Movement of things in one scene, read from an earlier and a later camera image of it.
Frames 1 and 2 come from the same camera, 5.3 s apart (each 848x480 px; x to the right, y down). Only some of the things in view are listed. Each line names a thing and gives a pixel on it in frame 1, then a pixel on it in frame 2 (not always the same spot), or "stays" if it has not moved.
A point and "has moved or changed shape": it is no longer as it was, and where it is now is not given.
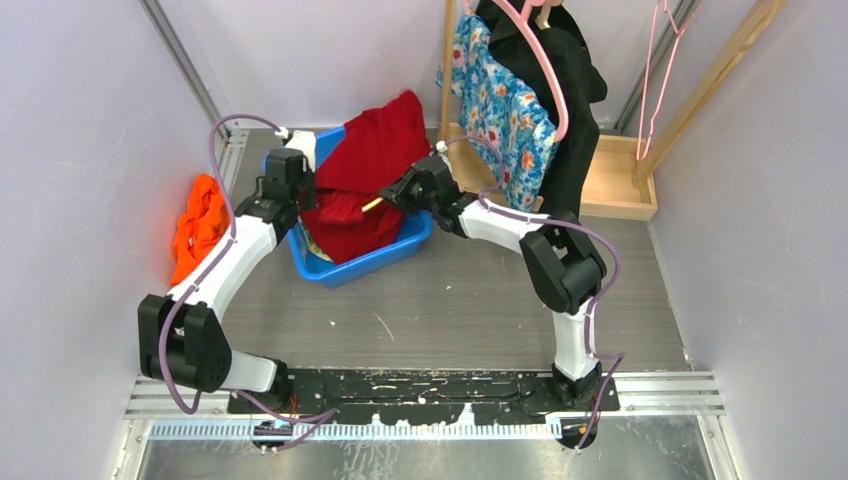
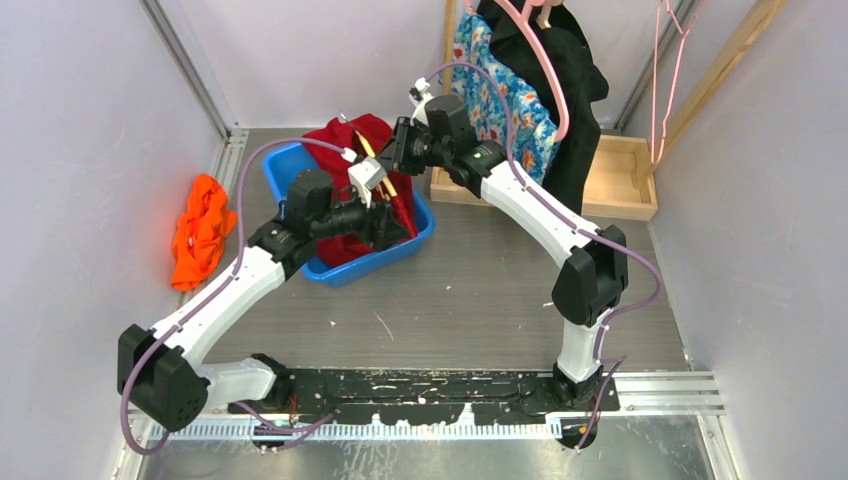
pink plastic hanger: [520, 21] stays
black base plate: [506, 398] stays
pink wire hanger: [664, 2] has moved or changed shape
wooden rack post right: [763, 14] stays
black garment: [584, 85] stays
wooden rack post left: [447, 69] stays
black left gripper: [309, 176] -> [379, 228]
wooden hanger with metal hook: [371, 204] has moved or changed shape
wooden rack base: [616, 183] stays
